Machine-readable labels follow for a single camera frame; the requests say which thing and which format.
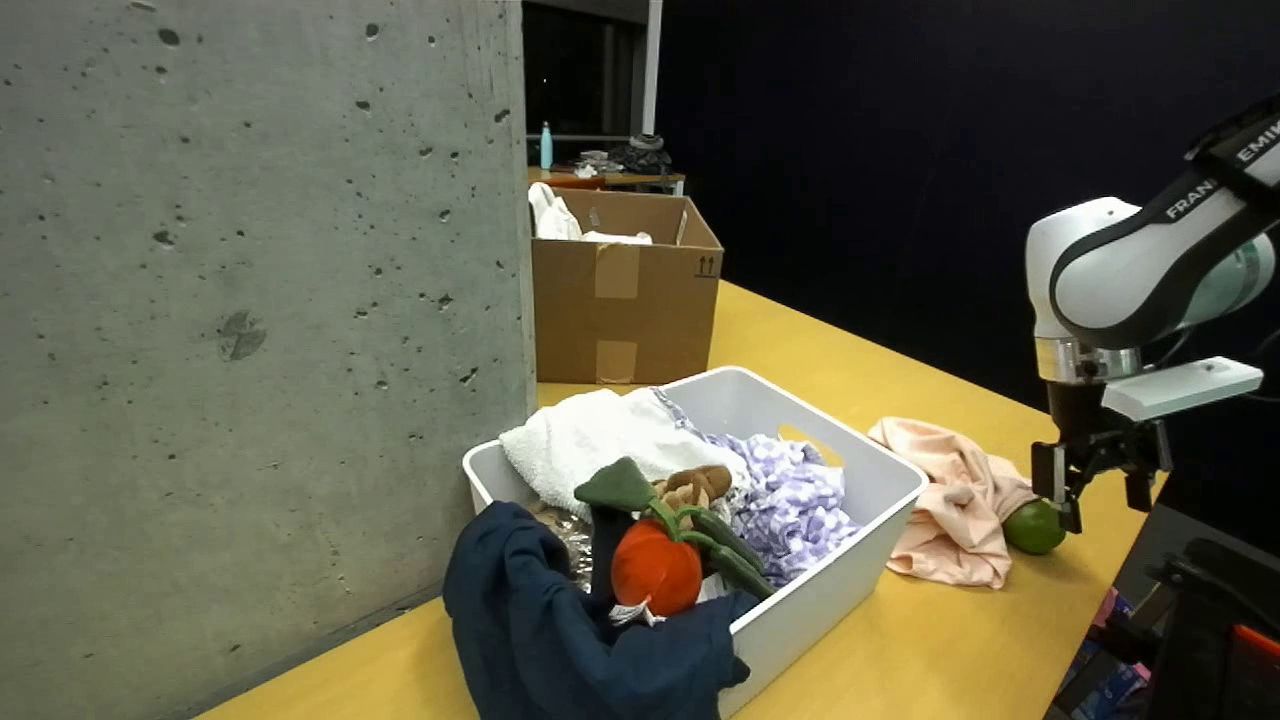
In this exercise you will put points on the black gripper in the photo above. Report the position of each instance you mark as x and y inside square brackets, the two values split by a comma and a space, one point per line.
[1087, 427]

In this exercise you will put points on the green pear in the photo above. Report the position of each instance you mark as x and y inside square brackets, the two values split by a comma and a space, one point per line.
[1035, 529]

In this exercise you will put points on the light pink shirt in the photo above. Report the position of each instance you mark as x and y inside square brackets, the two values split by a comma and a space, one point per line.
[952, 514]

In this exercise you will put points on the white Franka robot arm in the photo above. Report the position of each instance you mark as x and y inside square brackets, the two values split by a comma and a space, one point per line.
[1134, 264]

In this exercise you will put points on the white plastic basket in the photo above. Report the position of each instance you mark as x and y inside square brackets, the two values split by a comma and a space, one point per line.
[826, 602]

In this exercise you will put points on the black clamp with orange tip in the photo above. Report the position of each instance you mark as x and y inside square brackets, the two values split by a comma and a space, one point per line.
[1204, 624]

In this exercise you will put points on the purple floral cloth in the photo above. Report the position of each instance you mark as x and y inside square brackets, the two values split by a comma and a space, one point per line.
[786, 505]

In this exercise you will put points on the orange plush with green leaves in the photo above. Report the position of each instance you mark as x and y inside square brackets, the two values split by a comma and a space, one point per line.
[654, 567]

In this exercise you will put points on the brown cardboard box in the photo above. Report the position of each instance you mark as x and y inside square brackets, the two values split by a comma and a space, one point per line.
[624, 312]

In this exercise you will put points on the white textured cloth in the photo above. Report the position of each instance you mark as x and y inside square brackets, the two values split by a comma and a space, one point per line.
[584, 443]

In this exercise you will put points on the long wooden window desk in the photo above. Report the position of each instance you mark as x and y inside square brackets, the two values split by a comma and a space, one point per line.
[624, 181]

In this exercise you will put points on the grey clutter pile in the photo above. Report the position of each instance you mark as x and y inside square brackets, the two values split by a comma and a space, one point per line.
[624, 158]

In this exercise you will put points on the navy blue cloth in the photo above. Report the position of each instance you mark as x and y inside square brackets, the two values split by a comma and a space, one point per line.
[547, 640]

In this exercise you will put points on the white crumpled bag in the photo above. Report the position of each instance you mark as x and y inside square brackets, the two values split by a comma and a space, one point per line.
[550, 214]

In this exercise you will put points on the light blue bottle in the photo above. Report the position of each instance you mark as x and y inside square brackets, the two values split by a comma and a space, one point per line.
[547, 146]

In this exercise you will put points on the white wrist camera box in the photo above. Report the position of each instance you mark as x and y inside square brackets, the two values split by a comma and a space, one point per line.
[1181, 386]

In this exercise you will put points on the white window frame post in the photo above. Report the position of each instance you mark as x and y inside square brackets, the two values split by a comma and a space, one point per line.
[654, 64]

